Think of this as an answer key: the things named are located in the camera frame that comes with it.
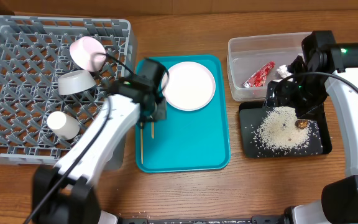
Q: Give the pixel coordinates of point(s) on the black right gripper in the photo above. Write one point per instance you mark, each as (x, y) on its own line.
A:
(305, 110)

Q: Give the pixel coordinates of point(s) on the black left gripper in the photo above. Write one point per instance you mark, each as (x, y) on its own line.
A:
(160, 111)

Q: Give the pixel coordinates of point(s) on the white tissue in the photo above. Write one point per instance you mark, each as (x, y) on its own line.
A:
(283, 71)

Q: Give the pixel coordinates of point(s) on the brown food scrap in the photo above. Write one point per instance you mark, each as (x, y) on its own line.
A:
(301, 123)

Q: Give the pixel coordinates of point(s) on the large white plate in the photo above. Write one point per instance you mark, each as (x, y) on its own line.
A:
(189, 86)

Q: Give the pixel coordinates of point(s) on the red snack wrapper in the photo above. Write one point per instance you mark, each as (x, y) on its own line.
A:
(259, 77)

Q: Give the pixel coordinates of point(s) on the white rice pile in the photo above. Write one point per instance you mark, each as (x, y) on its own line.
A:
(278, 136)

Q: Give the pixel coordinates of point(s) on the pink bowl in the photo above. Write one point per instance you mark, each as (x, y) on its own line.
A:
(88, 53)

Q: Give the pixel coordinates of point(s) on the grey small bowl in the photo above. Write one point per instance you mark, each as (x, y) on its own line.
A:
(75, 82)

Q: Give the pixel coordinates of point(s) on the white paper cup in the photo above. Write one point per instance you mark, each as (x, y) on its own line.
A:
(63, 125)

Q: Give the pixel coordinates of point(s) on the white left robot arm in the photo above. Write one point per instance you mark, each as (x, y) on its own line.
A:
(66, 192)

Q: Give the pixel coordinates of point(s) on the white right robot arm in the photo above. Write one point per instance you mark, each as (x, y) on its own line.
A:
(339, 200)

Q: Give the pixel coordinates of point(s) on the black waste tray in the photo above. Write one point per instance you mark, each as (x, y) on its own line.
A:
(251, 115)

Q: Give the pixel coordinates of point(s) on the grey dishwasher rack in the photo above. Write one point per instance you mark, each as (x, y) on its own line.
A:
(34, 53)

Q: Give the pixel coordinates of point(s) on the clear plastic bin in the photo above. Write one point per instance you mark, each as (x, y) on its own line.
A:
(247, 55)

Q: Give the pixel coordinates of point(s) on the teal serving tray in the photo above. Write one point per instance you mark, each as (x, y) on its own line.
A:
(189, 140)

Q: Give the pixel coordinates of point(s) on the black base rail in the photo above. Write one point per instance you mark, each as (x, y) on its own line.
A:
(259, 219)

